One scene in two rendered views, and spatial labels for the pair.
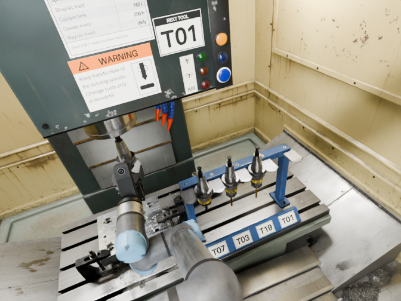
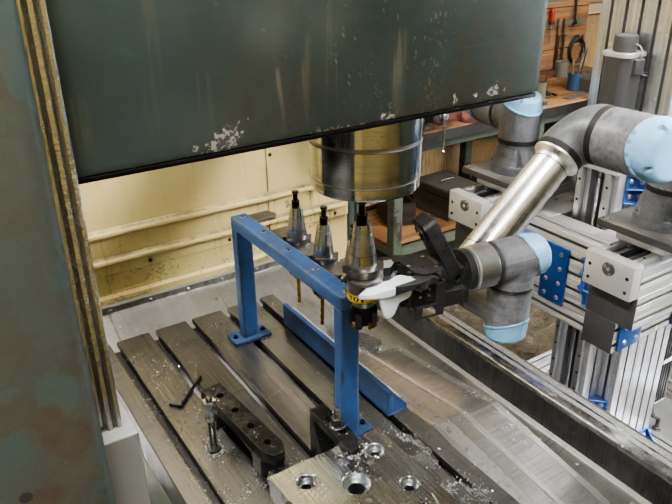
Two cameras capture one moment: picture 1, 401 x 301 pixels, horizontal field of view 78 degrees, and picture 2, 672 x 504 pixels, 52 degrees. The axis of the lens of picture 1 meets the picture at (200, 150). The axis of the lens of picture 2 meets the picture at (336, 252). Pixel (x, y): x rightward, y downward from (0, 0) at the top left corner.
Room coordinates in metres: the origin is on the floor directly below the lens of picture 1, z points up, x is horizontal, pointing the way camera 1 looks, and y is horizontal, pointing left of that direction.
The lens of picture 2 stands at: (0.99, 1.14, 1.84)
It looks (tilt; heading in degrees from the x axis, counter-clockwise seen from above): 25 degrees down; 253
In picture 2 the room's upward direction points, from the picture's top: 1 degrees counter-clockwise
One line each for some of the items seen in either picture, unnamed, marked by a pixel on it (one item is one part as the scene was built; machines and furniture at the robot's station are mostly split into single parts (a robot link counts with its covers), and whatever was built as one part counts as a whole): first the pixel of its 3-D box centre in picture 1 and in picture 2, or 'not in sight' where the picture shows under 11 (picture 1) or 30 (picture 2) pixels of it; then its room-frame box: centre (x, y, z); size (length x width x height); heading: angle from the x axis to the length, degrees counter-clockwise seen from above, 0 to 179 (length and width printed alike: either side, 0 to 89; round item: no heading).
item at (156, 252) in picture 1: (147, 252); (500, 305); (0.41, 0.20, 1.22); 0.11 x 0.08 x 0.11; 108
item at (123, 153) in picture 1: (122, 148); (362, 243); (0.68, 0.26, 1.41); 0.04 x 0.04 x 0.07
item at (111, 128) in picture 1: (105, 108); (365, 143); (0.68, 0.26, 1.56); 0.16 x 0.16 x 0.12
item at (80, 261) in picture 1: (95, 261); not in sight; (0.56, 0.49, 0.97); 0.13 x 0.03 x 0.15; 106
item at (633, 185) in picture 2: not in sight; (608, 180); (-0.27, -0.39, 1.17); 0.22 x 0.04 x 0.09; 106
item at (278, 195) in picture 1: (281, 177); (245, 284); (0.77, -0.34, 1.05); 0.10 x 0.05 x 0.30; 16
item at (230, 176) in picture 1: (230, 171); (323, 238); (0.65, -0.09, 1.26); 0.04 x 0.04 x 0.07
